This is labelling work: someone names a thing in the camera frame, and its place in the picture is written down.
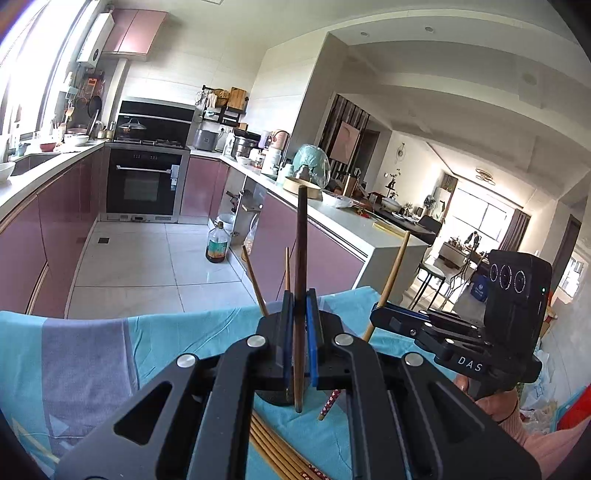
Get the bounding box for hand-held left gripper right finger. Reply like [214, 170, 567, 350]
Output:
[305, 290, 543, 480]

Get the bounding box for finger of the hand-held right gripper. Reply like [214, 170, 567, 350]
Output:
[376, 302, 432, 317]
[370, 308, 428, 341]

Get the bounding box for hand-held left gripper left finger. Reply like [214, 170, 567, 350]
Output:
[58, 291, 296, 480]

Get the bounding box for wooden chopstick red floral end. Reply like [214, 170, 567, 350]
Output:
[318, 230, 411, 421]

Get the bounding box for black mesh utensil holder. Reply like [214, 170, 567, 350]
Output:
[255, 388, 296, 408]

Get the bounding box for dark brown chopstick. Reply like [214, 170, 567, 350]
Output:
[294, 185, 310, 413]

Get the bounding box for bundle of wooden chopsticks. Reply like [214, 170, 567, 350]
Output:
[249, 412, 326, 480]

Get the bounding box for person's right forearm pink sleeve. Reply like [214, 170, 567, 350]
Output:
[499, 406, 591, 480]

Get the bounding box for person's right hand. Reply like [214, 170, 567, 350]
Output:
[454, 374, 519, 424]

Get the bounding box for dining chair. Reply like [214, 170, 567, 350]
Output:
[417, 257, 463, 311]

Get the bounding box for blue bag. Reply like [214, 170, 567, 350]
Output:
[468, 276, 491, 304]

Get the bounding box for dark dining table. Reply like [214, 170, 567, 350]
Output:
[369, 203, 437, 245]

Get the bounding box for brown curtain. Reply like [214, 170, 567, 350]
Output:
[499, 210, 532, 253]

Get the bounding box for white kitchen island counter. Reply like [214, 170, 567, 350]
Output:
[180, 147, 428, 306]

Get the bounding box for teal and grey tablecloth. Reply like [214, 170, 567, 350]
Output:
[0, 286, 462, 480]

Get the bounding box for cooking oil bottle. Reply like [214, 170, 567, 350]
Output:
[205, 221, 232, 264]

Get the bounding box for round bamboo steamer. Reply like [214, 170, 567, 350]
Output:
[282, 177, 324, 200]

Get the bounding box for teal glass food cover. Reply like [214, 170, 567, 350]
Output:
[292, 143, 331, 190]

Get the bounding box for steel stock pot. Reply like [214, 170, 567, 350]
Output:
[232, 134, 260, 160]

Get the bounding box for built-in black oven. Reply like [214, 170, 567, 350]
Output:
[105, 147, 190, 219]

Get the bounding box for pink lower kitchen cabinets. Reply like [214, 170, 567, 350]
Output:
[0, 147, 110, 320]

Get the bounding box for black range hood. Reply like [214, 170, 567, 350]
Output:
[115, 98, 197, 145]

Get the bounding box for pot with glass lid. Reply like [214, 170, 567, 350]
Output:
[117, 117, 148, 140]

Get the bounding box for pink upper cabinet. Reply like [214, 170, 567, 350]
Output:
[102, 8, 168, 59]

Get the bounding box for white water heater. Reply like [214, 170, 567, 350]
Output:
[76, 11, 114, 64]

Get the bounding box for kitchen window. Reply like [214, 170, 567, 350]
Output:
[0, 0, 90, 141]

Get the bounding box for black wall shelf rack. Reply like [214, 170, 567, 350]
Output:
[196, 85, 250, 131]

